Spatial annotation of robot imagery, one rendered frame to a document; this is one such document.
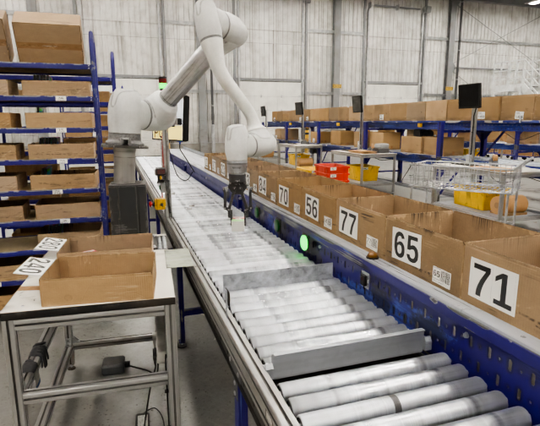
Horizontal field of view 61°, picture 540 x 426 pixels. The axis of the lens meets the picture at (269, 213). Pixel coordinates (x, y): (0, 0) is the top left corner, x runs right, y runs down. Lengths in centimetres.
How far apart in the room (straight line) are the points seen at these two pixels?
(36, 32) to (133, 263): 189
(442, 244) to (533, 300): 33
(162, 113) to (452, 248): 160
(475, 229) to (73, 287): 142
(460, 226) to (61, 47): 268
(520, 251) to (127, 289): 128
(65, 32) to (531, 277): 297
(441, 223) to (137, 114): 148
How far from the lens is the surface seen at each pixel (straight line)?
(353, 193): 248
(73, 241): 234
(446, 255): 144
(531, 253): 156
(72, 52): 347
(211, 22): 213
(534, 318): 125
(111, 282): 174
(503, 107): 771
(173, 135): 326
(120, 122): 236
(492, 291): 133
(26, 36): 346
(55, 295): 178
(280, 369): 128
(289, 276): 186
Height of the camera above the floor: 138
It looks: 11 degrees down
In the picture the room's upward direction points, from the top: straight up
